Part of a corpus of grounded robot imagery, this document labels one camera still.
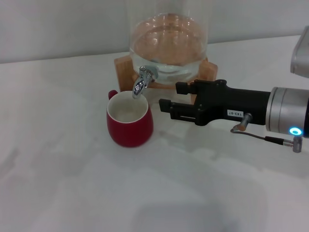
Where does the grey camera housing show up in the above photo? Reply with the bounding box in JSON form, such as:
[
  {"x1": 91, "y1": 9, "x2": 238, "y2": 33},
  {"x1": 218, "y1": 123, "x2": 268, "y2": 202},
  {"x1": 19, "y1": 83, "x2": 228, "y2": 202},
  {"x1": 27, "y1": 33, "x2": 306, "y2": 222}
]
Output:
[{"x1": 289, "y1": 25, "x2": 309, "y2": 78}]

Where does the wooden dispenser stand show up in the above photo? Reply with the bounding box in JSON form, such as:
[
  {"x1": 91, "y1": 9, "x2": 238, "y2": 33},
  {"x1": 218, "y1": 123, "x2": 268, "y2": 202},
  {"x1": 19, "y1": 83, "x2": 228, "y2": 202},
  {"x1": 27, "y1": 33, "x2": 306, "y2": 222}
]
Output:
[{"x1": 113, "y1": 56, "x2": 218, "y2": 103}]

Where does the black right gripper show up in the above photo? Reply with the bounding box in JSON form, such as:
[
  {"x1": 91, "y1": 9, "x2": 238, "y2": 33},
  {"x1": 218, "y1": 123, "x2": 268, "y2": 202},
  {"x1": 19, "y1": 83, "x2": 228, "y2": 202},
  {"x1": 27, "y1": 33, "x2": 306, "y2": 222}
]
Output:
[{"x1": 158, "y1": 79, "x2": 272, "y2": 127}]

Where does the thin gripper cable with plugs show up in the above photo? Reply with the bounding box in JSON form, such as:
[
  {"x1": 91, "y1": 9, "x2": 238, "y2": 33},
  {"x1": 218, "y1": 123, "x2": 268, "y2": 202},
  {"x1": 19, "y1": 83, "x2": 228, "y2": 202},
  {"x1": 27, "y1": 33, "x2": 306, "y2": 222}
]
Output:
[{"x1": 230, "y1": 113, "x2": 304, "y2": 153}]

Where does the silver metal faucet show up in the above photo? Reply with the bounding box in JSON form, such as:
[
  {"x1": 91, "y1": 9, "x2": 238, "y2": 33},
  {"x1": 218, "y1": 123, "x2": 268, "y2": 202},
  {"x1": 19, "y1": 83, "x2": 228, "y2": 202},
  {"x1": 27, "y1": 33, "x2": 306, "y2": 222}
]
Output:
[{"x1": 132, "y1": 66, "x2": 155, "y2": 100}]

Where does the red ceramic cup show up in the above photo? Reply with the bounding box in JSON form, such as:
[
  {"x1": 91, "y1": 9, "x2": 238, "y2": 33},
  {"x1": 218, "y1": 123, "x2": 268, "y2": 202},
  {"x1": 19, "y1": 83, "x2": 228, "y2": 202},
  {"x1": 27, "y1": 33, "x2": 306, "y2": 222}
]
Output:
[{"x1": 106, "y1": 89, "x2": 155, "y2": 148}]

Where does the glass water dispenser jar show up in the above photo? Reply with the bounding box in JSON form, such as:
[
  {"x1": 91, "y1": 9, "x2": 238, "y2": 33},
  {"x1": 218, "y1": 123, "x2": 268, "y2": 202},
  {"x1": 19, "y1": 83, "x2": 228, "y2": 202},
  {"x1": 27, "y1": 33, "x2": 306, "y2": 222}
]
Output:
[{"x1": 129, "y1": 0, "x2": 209, "y2": 85}]

